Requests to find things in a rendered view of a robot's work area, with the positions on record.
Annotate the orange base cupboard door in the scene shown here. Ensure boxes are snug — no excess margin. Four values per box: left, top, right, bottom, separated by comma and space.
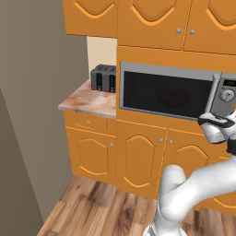
115, 120, 169, 200
157, 128, 236, 216
65, 126, 117, 185

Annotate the black glass microwave door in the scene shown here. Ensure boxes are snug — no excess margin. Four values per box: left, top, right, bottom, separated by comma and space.
119, 62, 221, 121

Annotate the silver microwave oven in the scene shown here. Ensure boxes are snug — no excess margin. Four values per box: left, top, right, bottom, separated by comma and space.
119, 62, 236, 123

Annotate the orange drawer front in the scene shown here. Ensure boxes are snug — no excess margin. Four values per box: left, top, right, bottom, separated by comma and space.
74, 112, 109, 132

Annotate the dark grey toaster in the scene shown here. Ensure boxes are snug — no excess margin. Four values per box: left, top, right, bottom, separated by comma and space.
89, 64, 117, 94

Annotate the orange wall cupboard door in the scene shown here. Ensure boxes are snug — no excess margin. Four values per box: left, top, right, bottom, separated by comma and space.
183, 0, 236, 56
62, 0, 119, 39
117, 0, 189, 52

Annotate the silver microwave door handle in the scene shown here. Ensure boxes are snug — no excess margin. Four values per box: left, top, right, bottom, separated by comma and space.
204, 73, 222, 117

